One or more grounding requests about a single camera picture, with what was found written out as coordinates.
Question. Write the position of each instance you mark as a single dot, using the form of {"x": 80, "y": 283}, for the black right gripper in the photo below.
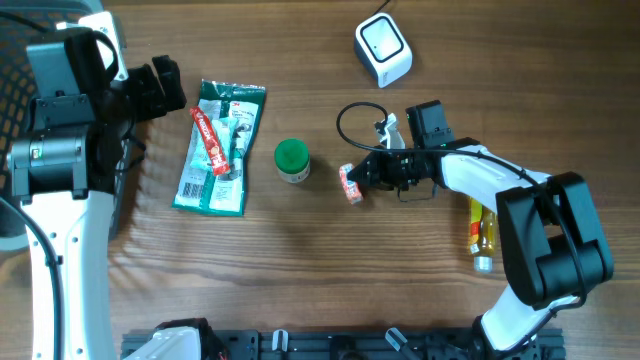
{"x": 376, "y": 161}

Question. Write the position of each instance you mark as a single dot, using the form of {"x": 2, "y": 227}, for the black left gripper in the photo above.
{"x": 147, "y": 104}

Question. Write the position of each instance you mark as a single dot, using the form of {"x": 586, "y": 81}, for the red white stock cube packet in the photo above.
{"x": 350, "y": 188}

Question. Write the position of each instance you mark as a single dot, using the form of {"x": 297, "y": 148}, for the green 3M product package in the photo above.
{"x": 235, "y": 113}

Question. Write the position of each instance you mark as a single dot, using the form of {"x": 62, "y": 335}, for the Knorr stock cube jar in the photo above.
{"x": 293, "y": 160}

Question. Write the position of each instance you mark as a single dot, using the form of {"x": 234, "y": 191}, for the red Nescafe stick sachet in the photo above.
{"x": 218, "y": 161}

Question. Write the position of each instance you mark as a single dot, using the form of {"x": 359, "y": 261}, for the yellow dish soap bottle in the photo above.
{"x": 482, "y": 236}

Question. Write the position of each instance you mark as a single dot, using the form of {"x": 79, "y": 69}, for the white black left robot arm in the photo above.
{"x": 64, "y": 172}

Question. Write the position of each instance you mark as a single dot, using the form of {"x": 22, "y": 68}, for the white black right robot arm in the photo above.
{"x": 554, "y": 249}

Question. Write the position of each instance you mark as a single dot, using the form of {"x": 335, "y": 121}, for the white barcode scanner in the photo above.
{"x": 382, "y": 49}

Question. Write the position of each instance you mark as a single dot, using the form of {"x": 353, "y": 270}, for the grey plastic shopping basket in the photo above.
{"x": 17, "y": 83}

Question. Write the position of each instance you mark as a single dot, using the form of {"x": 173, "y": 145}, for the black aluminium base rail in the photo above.
{"x": 195, "y": 339}

